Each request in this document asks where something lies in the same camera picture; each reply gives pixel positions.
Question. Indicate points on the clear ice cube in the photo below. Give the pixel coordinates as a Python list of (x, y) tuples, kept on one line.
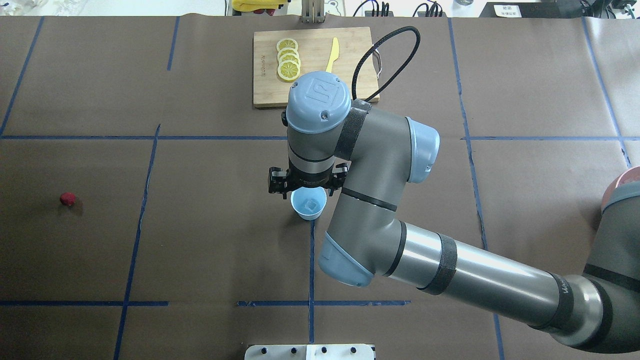
[(312, 205)]

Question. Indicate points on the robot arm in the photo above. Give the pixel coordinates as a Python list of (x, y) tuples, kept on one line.
[(339, 142)]

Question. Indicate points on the light blue paper cup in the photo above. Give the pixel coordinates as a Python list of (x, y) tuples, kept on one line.
[(299, 196)]

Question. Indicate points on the pink bowl of ice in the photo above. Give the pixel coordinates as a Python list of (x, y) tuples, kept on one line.
[(626, 185)]

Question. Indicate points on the yellow plastic knife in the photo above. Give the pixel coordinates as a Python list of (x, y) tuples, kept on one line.
[(333, 55)]

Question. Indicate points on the lemon slice top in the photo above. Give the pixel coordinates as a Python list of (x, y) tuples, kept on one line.
[(287, 43)]

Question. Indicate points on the yellow cloth bag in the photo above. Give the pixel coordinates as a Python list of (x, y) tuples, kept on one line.
[(245, 6)]

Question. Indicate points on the red strawberry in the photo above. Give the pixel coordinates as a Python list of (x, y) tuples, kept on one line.
[(68, 199)]

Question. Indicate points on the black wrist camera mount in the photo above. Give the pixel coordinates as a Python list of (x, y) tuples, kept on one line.
[(283, 181)]

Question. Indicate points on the aluminium frame post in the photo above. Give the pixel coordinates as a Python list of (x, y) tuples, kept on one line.
[(313, 11)]

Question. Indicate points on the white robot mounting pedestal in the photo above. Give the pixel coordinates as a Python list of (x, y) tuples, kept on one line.
[(340, 351)]

